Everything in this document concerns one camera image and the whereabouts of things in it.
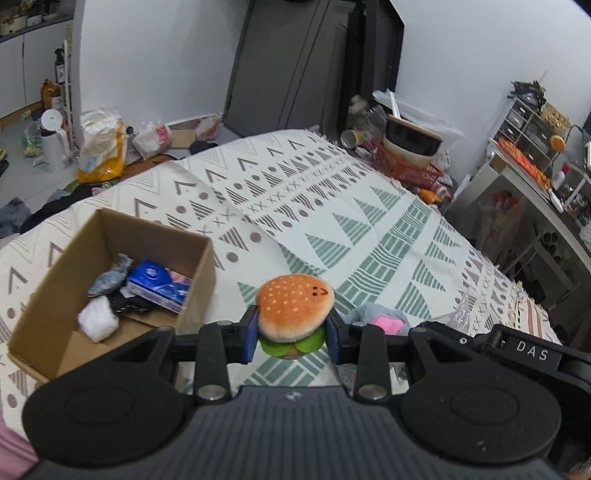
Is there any plush hamburger toy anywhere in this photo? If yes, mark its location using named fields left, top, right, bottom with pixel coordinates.
left=256, top=273, right=335, bottom=360

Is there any grey pink plush paw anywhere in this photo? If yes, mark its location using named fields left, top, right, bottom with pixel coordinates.
left=344, top=303, right=411, bottom=336

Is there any blue tissue pack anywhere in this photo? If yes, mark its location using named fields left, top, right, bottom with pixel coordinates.
left=126, top=260, right=192, bottom=314

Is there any white cloth bundle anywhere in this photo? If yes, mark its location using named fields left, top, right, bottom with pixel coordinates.
left=77, top=296, right=119, bottom=343

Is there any black hair clip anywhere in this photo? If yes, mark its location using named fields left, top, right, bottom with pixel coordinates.
left=107, top=286, right=156, bottom=315

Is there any patterned cream green blanket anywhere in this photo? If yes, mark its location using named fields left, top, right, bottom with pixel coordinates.
left=1, top=130, right=556, bottom=429

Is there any brown cardboard box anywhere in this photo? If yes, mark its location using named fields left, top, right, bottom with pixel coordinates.
left=8, top=209, right=215, bottom=382

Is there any red plastic basket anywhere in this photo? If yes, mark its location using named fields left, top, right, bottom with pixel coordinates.
left=372, top=142, right=444, bottom=189

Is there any white desk with shelves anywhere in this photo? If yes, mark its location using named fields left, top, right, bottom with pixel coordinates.
left=448, top=98, right=590, bottom=337

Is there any black cream bowl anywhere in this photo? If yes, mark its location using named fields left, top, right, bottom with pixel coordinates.
left=383, top=115, right=443, bottom=169

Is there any white red plastic bag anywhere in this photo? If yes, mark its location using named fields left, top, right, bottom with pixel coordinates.
left=132, top=122, right=172, bottom=160

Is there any yellow white large bag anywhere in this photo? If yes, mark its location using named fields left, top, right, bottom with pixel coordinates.
left=77, top=108, right=127, bottom=184

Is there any pink bed sheet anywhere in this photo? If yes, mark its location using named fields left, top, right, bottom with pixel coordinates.
left=0, top=420, right=38, bottom=480

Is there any white electric kettle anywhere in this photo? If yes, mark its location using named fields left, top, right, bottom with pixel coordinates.
left=40, top=109, right=71, bottom=172

